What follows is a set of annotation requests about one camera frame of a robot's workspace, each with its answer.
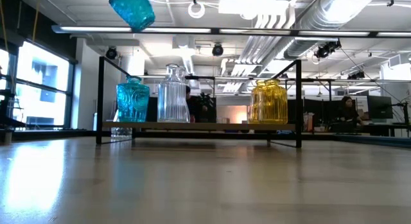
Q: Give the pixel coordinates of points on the clear ribbed glass vase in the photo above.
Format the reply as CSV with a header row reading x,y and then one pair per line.
x,y
171,95

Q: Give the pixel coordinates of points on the yellow ribbed wide-mouth vase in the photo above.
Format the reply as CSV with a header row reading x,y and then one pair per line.
x,y
273,102

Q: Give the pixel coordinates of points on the teal embossed glass vase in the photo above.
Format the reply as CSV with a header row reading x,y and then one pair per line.
x,y
132,100

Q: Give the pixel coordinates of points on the teal hobnail glass vase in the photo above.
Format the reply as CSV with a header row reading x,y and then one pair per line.
x,y
133,9

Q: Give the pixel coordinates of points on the black computer monitor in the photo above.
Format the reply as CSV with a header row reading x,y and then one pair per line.
x,y
207,108
327,111
291,111
153,110
379,106

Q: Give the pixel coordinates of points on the person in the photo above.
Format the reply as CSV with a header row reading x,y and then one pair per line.
x,y
192,105
346,113

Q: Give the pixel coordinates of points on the black round spotlight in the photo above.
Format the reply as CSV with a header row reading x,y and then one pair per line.
x,y
217,49
111,53

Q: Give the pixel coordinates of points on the long linear ceiling light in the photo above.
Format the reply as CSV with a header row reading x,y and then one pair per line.
x,y
173,30

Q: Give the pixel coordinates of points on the orange white container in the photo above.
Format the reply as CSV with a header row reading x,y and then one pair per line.
x,y
309,121

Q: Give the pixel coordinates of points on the white cylindrical bottle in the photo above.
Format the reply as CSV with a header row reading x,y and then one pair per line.
x,y
95,121

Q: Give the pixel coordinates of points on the white ceiling light panel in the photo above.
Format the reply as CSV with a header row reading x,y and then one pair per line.
x,y
244,4

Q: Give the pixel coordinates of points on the black track spotlight cluster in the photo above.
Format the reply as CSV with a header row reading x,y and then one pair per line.
x,y
327,50
356,75

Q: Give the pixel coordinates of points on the large window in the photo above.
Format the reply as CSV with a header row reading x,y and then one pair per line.
x,y
41,89

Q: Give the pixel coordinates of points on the office desk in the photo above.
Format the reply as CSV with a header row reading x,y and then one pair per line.
x,y
385,126

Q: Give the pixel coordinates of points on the black equipment stand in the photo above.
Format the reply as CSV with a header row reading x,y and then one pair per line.
x,y
7,103

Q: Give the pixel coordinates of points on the wooden shelf black metal frame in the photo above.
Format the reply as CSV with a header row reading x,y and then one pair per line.
x,y
199,125

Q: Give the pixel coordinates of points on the black aluminium table frame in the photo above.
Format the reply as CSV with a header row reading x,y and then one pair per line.
x,y
199,135

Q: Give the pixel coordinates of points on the silver ventilation duct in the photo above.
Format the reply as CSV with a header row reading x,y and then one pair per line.
x,y
321,15

